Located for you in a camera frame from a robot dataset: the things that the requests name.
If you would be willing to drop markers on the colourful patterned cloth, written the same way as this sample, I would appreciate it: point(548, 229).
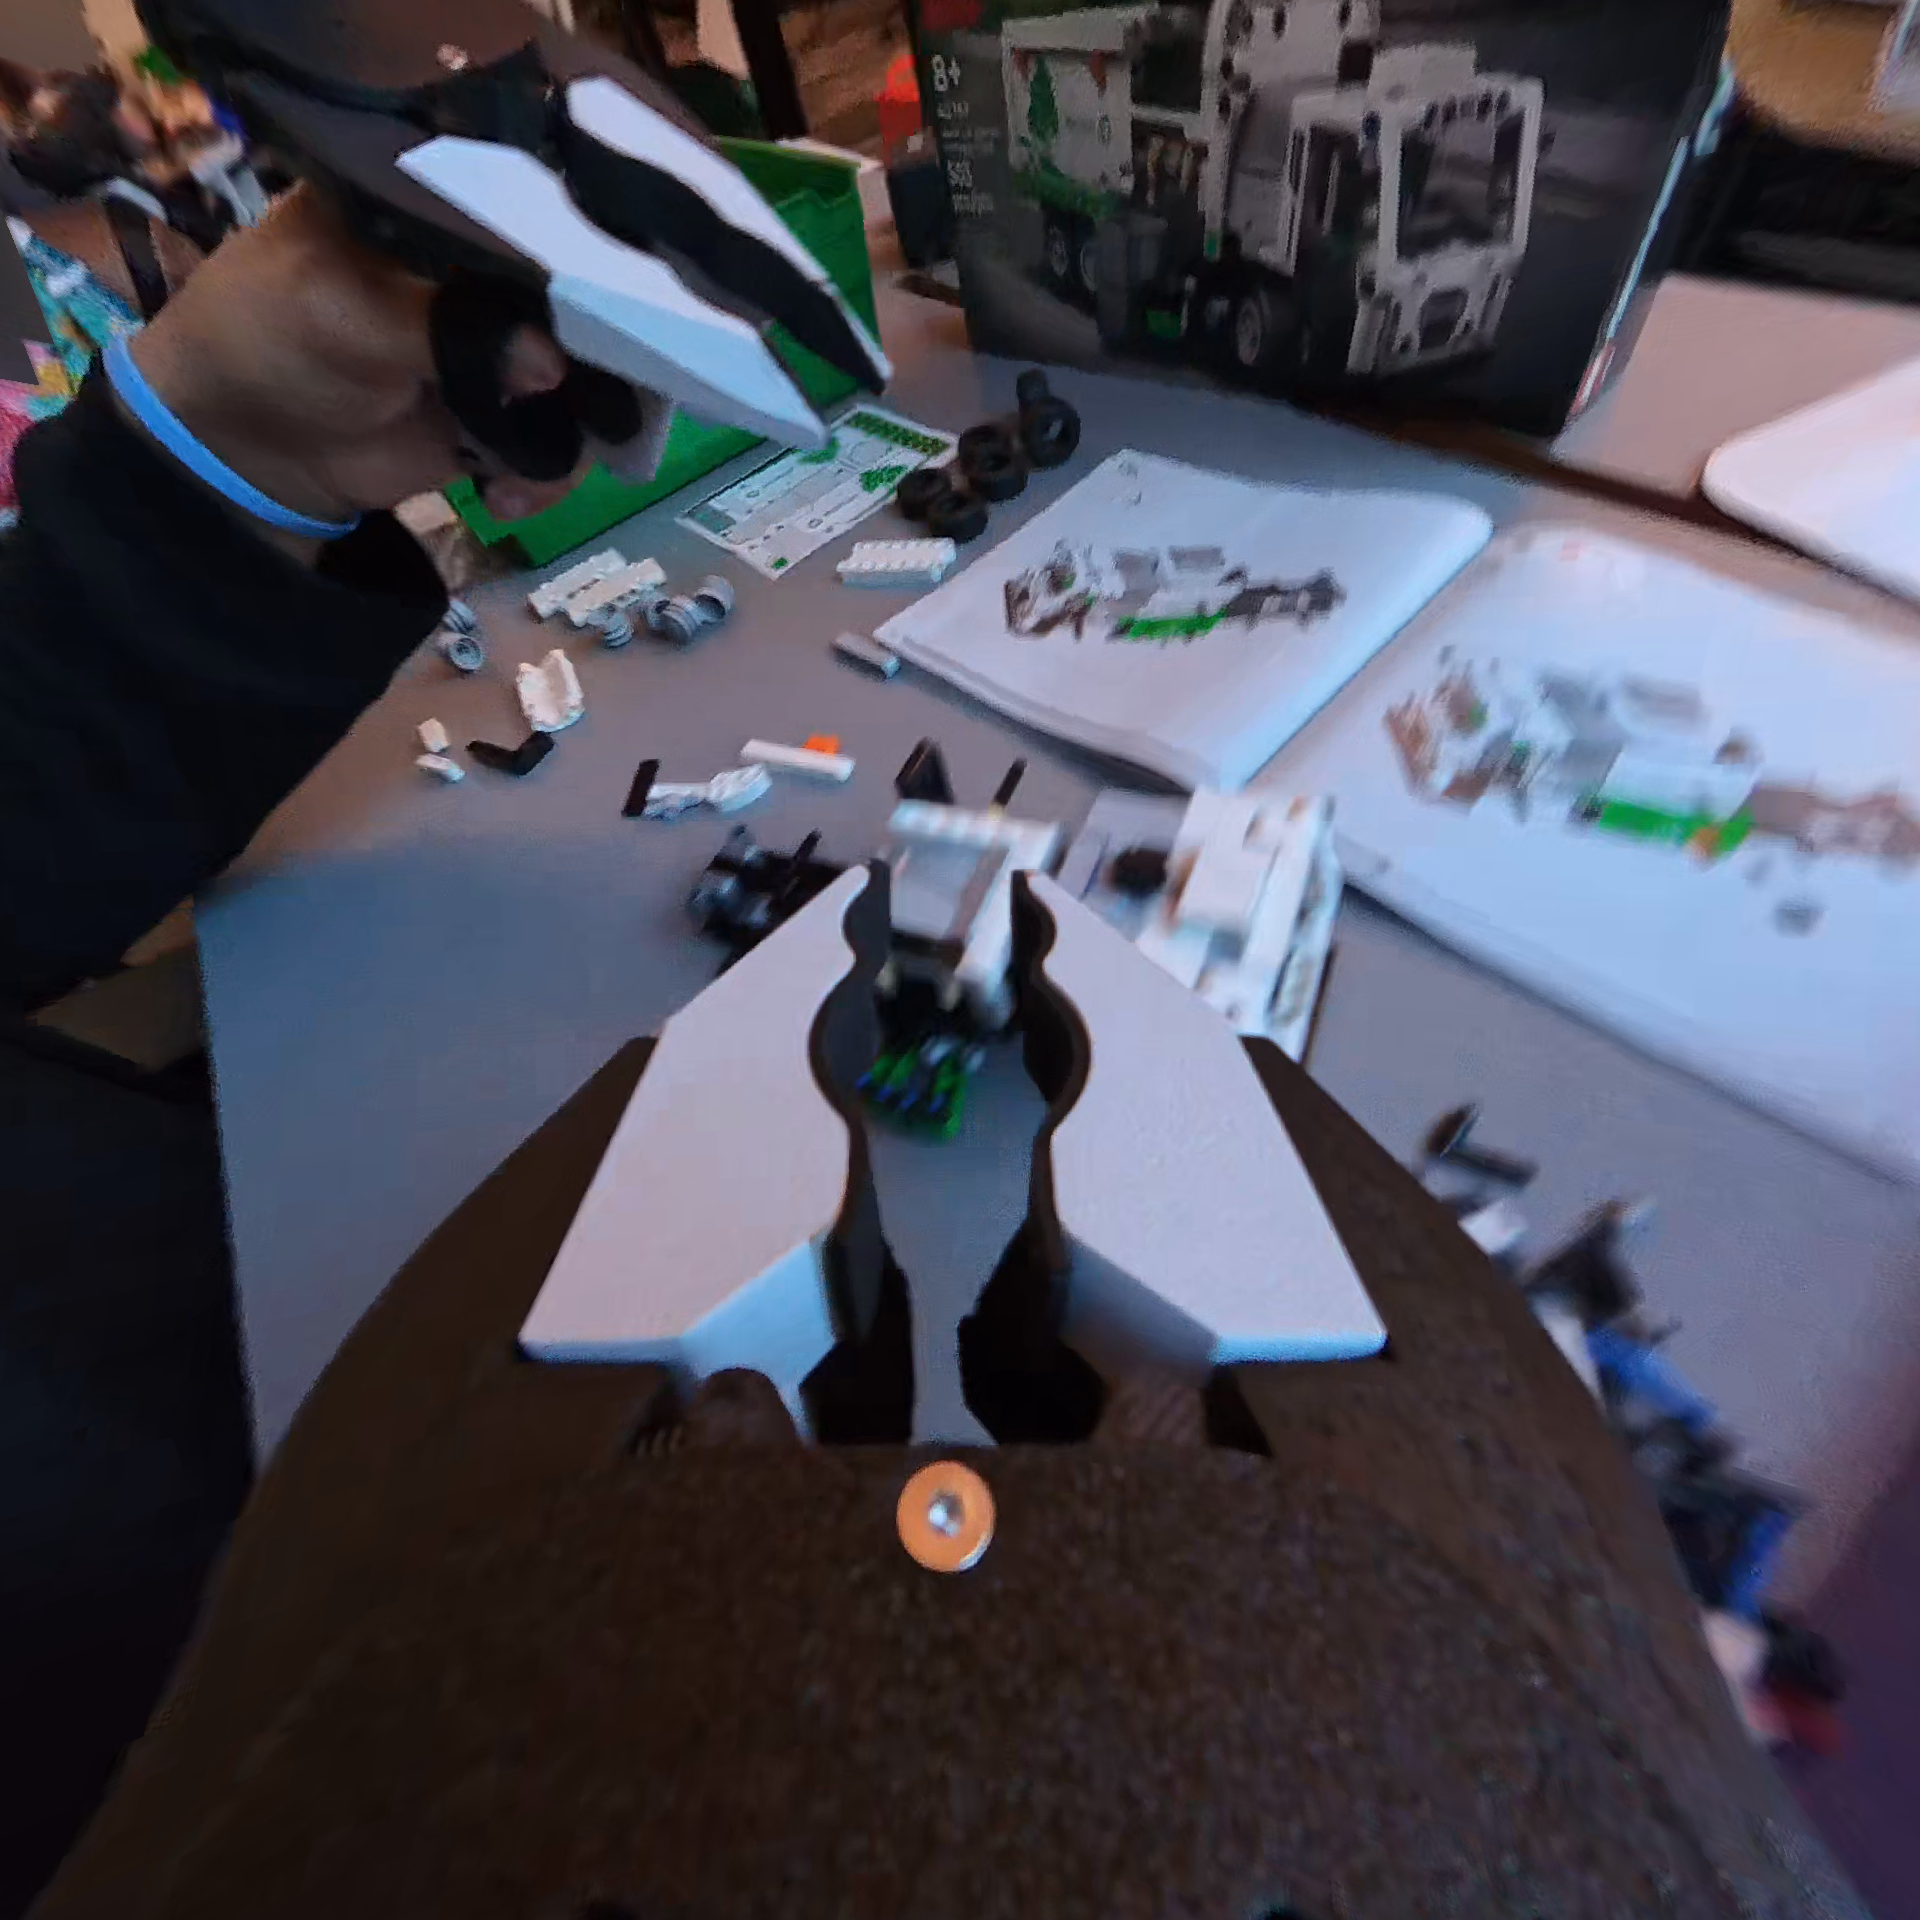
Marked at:
point(59, 346)

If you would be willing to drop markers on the black lego set box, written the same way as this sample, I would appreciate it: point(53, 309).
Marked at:
point(1348, 194)

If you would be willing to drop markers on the white lego piece orange tip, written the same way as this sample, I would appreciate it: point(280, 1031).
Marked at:
point(795, 758)

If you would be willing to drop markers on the blue wristband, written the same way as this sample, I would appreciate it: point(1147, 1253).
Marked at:
point(211, 458)

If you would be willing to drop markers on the black angled lego piece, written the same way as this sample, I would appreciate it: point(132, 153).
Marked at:
point(517, 752)

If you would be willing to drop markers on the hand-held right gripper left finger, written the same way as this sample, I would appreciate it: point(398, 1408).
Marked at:
point(705, 1155)

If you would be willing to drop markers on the person's left forearm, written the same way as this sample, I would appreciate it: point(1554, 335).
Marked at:
point(164, 691)

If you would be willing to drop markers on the green plastic bin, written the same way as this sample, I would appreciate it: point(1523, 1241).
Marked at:
point(810, 224)

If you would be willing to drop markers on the white lego brick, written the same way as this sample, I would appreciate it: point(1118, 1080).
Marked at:
point(897, 560)

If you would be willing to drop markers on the white jagged lego piece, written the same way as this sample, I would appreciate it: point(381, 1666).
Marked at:
point(716, 792)

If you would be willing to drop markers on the black lego subassembly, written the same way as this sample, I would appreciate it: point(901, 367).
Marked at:
point(749, 885)

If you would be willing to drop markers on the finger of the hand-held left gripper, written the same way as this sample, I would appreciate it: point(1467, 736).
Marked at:
point(661, 135)
point(629, 315)

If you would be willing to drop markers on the white curved lego piece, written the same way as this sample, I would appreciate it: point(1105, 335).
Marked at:
point(548, 691)

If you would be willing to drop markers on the small black lego bar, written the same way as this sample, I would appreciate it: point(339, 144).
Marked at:
point(641, 789)

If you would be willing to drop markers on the white lego truck model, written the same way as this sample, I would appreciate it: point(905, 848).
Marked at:
point(1230, 885)

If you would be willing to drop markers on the black lego tire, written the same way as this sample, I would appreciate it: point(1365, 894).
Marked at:
point(921, 493)
point(1048, 417)
point(961, 515)
point(993, 459)

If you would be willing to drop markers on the open lego instruction booklet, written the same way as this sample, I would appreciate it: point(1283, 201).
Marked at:
point(1200, 661)

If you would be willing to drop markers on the lego sticker sheet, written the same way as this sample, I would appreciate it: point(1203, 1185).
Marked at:
point(810, 487)

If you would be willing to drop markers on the person's left hand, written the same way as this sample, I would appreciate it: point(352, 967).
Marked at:
point(299, 346)

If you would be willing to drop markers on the white and green lego assembly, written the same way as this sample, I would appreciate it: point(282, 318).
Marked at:
point(944, 885)

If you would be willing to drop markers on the pile of dark lego pieces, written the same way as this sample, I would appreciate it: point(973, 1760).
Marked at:
point(1664, 1410)

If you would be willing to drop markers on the white lego plate with holes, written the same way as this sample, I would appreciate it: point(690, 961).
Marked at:
point(595, 585)

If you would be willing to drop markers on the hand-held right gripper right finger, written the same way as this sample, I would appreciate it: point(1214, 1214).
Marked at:
point(1185, 1185)

